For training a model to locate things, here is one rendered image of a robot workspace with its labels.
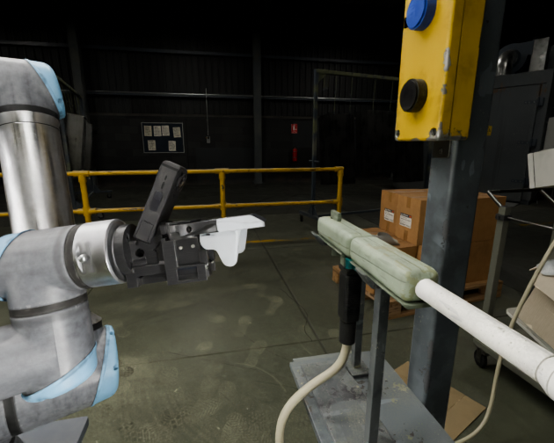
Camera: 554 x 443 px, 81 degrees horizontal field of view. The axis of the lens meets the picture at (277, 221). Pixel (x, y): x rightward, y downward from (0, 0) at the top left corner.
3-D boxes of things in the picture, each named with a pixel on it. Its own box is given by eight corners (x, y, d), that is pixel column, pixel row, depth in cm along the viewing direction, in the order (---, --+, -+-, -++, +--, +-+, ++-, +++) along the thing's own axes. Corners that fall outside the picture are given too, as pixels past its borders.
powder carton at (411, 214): (432, 233, 293) (436, 192, 284) (456, 242, 265) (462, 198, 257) (394, 236, 284) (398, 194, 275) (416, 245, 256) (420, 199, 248)
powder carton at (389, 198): (413, 225, 321) (417, 188, 312) (433, 232, 293) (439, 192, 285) (378, 227, 312) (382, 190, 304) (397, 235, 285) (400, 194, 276)
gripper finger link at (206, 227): (236, 230, 41) (190, 235, 46) (234, 216, 41) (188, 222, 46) (208, 236, 38) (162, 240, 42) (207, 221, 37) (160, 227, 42)
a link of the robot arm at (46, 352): (5, 393, 46) (-10, 307, 46) (98, 362, 52) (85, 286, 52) (-4, 424, 38) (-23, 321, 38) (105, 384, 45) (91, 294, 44)
